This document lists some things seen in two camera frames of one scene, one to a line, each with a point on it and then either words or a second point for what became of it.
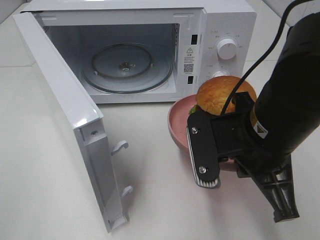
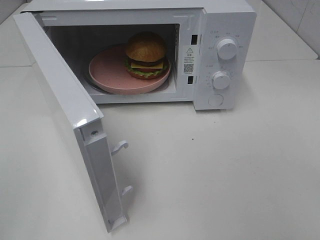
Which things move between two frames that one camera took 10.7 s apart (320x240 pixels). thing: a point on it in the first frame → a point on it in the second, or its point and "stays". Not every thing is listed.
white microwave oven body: (150, 51) stays
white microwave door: (95, 152) stays
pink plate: (178, 116) → (107, 68)
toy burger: (213, 94) → (145, 55)
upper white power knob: (226, 49) stays
